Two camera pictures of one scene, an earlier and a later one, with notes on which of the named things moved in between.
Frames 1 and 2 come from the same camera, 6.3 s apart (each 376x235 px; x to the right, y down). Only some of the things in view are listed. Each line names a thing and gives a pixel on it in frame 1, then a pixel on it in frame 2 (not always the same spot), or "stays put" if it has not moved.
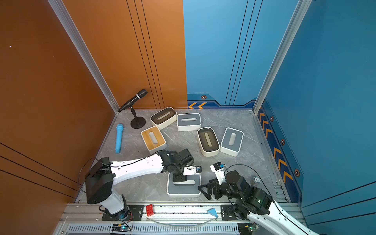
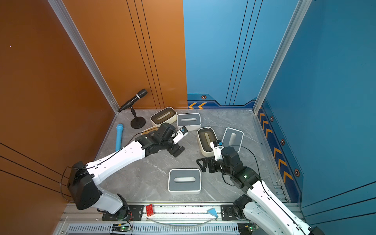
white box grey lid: (191, 188) stays put
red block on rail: (150, 210) stays put
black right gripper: (216, 187) → (211, 160)
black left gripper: (179, 179) → (176, 149)
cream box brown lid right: (208, 141) stays put
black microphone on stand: (137, 122) stays put
